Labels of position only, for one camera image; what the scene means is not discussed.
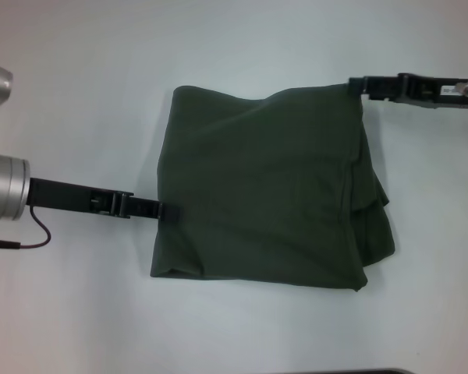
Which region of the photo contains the dark green FREE t-shirt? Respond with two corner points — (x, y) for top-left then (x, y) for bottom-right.
(147, 83), (397, 292)

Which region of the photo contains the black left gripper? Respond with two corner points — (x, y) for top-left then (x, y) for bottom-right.
(27, 176), (182, 222)

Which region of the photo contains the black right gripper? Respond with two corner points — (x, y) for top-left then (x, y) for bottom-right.
(347, 72), (468, 112)

